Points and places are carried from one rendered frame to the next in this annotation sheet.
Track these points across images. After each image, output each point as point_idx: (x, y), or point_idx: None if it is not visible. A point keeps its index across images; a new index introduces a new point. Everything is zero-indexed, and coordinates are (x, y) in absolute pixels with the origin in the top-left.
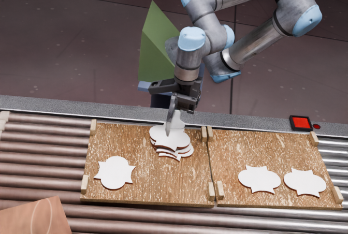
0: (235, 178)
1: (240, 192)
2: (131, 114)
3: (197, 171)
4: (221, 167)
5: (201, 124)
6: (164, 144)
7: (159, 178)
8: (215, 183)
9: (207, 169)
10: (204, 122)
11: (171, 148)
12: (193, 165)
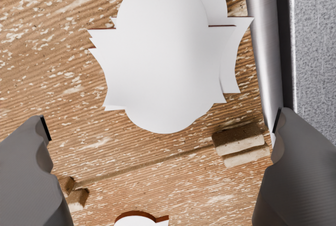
0: (128, 208)
1: (96, 219)
2: None
3: (104, 149)
4: (144, 184)
5: (297, 105)
6: (110, 65)
7: (16, 78)
8: (91, 184)
9: (122, 165)
10: (308, 111)
11: (107, 93)
12: (118, 139)
